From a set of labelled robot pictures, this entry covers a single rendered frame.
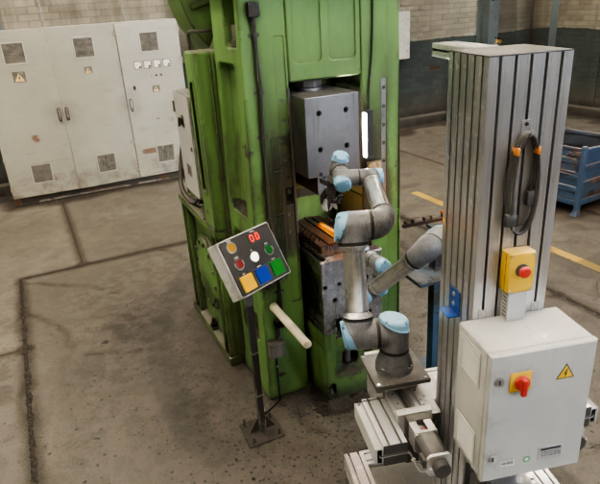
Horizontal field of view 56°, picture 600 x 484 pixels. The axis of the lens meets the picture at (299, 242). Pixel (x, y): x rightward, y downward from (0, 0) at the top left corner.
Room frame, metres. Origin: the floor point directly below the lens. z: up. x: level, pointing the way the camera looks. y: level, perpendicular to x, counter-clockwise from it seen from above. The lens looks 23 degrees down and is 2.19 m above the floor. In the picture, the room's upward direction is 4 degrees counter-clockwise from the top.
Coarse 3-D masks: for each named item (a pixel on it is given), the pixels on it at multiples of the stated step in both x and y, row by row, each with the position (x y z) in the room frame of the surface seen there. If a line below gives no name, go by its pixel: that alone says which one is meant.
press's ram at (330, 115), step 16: (304, 96) 2.84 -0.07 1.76; (320, 96) 2.81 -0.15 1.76; (336, 96) 2.84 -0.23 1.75; (352, 96) 2.88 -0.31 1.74; (304, 112) 2.77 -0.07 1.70; (320, 112) 2.81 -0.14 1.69; (336, 112) 2.84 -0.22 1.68; (352, 112) 2.87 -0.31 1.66; (304, 128) 2.78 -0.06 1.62; (320, 128) 2.80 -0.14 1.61; (336, 128) 2.84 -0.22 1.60; (352, 128) 2.87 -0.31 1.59; (304, 144) 2.79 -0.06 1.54; (320, 144) 2.80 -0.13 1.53; (336, 144) 2.84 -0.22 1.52; (352, 144) 2.87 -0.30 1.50; (304, 160) 2.80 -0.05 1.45; (320, 160) 2.80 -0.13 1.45; (352, 160) 2.87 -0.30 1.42; (304, 176) 2.81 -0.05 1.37
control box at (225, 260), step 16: (224, 240) 2.43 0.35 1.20; (240, 240) 2.49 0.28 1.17; (256, 240) 2.54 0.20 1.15; (272, 240) 2.60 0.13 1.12; (224, 256) 2.38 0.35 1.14; (240, 256) 2.43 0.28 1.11; (272, 256) 2.54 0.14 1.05; (224, 272) 2.37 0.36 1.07; (240, 272) 2.38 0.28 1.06; (272, 272) 2.48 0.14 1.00; (288, 272) 2.54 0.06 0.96; (240, 288) 2.33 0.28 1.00; (256, 288) 2.38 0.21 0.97
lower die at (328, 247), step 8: (312, 216) 3.21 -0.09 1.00; (320, 216) 3.23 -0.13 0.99; (304, 224) 3.12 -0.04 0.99; (312, 224) 3.10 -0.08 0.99; (328, 224) 3.09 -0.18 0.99; (304, 232) 3.01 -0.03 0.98; (312, 232) 2.99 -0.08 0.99; (320, 232) 2.97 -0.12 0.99; (304, 240) 2.98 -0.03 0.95; (312, 240) 2.89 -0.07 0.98; (320, 240) 2.88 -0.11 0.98; (328, 240) 2.85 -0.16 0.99; (320, 248) 2.80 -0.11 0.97; (328, 248) 2.81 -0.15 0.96; (336, 248) 2.83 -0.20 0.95
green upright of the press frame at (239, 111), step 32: (224, 0) 3.02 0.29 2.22; (256, 0) 2.84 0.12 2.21; (224, 32) 3.01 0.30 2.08; (256, 32) 2.84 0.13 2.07; (224, 64) 3.15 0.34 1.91; (224, 96) 3.15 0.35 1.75; (256, 96) 2.82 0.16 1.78; (224, 128) 3.15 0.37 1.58; (256, 128) 2.82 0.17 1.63; (288, 128) 2.89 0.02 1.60; (256, 160) 2.81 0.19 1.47; (288, 160) 2.89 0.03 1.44; (256, 192) 2.81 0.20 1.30; (256, 224) 2.80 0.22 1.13; (288, 224) 2.88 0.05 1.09; (288, 256) 2.87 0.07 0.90; (288, 288) 2.86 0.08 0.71; (256, 320) 3.09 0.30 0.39; (288, 352) 2.85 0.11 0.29; (288, 384) 2.84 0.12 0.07
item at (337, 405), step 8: (312, 384) 2.91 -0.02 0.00; (312, 392) 2.84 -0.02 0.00; (360, 392) 2.80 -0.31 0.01; (320, 400) 2.76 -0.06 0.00; (336, 400) 2.74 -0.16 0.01; (344, 400) 2.74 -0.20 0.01; (352, 400) 2.73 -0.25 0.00; (360, 400) 2.73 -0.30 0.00; (320, 408) 2.69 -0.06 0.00; (328, 408) 2.68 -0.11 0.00; (336, 408) 2.68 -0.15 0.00; (344, 408) 2.67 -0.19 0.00; (352, 408) 2.67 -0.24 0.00
